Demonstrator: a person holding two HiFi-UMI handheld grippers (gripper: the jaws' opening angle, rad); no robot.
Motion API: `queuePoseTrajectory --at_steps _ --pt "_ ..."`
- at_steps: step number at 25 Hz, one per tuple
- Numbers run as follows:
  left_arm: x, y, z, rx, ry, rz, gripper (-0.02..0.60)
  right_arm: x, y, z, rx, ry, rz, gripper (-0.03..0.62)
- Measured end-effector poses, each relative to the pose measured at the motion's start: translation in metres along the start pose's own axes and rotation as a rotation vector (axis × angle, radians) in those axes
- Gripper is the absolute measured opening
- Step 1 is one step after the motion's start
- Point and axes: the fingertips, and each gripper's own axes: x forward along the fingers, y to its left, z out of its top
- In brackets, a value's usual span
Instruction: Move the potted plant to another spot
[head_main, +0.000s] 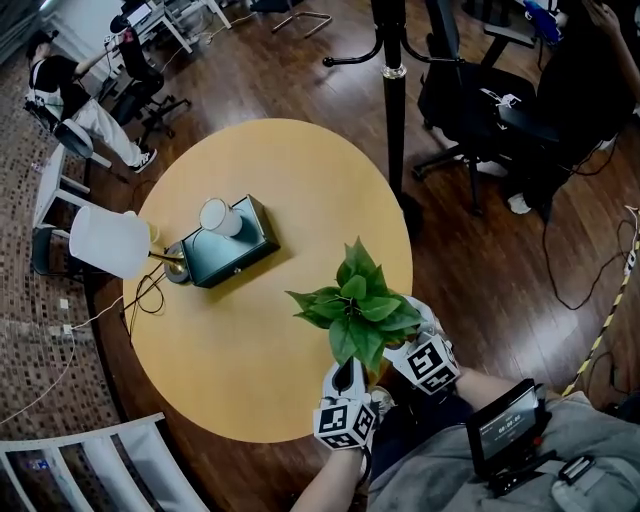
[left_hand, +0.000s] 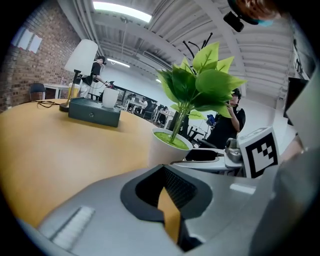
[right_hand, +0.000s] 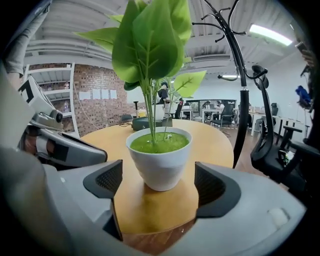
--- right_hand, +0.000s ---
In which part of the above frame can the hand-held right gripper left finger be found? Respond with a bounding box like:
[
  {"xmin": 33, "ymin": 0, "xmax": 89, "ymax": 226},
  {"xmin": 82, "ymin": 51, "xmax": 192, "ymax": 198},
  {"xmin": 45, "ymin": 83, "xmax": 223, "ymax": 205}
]
[{"xmin": 0, "ymin": 147, "xmax": 151, "ymax": 256}]

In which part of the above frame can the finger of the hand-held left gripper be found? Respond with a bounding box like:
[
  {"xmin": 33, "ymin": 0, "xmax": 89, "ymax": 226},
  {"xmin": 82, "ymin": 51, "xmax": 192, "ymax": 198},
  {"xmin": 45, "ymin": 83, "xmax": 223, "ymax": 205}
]
[{"xmin": 34, "ymin": 131, "xmax": 109, "ymax": 169}]

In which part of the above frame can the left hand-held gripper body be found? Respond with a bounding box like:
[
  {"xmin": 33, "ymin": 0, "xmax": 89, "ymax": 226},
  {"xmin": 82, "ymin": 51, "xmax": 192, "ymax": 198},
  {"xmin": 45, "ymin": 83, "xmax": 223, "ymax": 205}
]
[{"xmin": 17, "ymin": 74, "xmax": 65, "ymax": 132}]

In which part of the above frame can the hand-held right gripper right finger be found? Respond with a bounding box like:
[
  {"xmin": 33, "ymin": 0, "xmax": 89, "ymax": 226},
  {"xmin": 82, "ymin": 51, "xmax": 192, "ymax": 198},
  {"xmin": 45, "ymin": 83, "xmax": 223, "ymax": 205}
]
[{"xmin": 154, "ymin": 161, "xmax": 307, "ymax": 256}]

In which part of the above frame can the green plant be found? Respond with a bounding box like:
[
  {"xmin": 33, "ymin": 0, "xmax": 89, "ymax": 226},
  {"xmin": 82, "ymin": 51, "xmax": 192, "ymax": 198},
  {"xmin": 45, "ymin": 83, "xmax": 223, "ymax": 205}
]
[{"xmin": 73, "ymin": 0, "xmax": 208, "ymax": 193}]

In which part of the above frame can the white metal shelf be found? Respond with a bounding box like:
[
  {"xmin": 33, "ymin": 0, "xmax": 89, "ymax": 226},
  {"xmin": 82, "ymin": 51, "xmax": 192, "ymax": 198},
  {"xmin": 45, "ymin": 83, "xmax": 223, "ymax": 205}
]
[{"xmin": 23, "ymin": 62, "xmax": 81, "ymax": 138}]

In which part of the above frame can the person's grey shirt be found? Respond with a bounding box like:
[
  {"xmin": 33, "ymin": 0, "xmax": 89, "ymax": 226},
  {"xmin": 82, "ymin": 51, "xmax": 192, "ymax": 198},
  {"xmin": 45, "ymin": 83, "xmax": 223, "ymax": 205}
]
[{"xmin": 4, "ymin": 11, "xmax": 48, "ymax": 77}]

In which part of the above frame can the small black chair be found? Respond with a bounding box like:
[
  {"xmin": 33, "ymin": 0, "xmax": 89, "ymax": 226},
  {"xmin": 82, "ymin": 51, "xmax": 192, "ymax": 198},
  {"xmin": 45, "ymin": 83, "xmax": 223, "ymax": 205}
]
[{"xmin": 120, "ymin": 114, "xmax": 135, "ymax": 126}]

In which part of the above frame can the dark green box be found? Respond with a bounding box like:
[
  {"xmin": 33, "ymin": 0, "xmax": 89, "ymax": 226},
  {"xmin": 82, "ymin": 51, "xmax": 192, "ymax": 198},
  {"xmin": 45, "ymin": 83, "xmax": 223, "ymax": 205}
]
[{"xmin": 131, "ymin": 116, "xmax": 174, "ymax": 132}]

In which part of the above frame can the black high-back office chair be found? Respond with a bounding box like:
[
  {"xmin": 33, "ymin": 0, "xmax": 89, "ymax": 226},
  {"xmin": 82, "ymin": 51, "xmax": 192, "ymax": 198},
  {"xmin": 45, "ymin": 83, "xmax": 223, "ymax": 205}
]
[{"xmin": 249, "ymin": 64, "xmax": 320, "ymax": 200}]

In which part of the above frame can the round wooden table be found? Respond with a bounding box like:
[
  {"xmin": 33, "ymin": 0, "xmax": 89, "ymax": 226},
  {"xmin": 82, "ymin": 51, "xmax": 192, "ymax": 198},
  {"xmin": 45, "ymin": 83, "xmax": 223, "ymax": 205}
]
[{"xmin": 79, "ymin": 119, "xmax": 235, "ymax": 235}]

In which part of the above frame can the white cup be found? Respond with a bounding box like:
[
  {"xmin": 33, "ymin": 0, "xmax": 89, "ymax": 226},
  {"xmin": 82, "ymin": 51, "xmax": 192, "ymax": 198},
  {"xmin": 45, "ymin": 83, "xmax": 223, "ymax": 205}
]
[{"xmin": 154, "ymin": 103, "xmax": 166, "ymax": 124}]

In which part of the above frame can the black cantilever chair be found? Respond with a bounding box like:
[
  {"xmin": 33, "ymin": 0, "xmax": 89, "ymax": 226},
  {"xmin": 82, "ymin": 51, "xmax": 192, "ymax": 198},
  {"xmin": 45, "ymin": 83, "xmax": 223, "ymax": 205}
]
[{"xmin": 210, "ymin": 103, "xmax": 237, "ymax": 129}]

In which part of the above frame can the black coat rack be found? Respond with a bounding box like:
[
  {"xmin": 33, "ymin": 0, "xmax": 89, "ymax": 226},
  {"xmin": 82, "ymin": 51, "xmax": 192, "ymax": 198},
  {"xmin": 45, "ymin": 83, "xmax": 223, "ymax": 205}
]
[{"xmin": 191, "ymin": 0, "xmax": 270, "ymax": 170}]

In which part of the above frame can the black framed glass partition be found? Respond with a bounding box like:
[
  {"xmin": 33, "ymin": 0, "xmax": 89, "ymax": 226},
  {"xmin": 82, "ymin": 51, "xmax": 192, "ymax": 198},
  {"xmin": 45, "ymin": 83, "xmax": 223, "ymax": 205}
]
[{"xmin": 186, "ymin": 99, "xmax": 237, "ymax": 112}]

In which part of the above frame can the ceiling air vent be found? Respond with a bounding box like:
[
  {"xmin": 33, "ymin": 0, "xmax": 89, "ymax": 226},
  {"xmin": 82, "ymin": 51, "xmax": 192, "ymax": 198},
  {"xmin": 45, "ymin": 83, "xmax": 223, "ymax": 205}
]
[{"xmin": 193, "ymin": 54, "xmax": 231, "ymax": 63}]

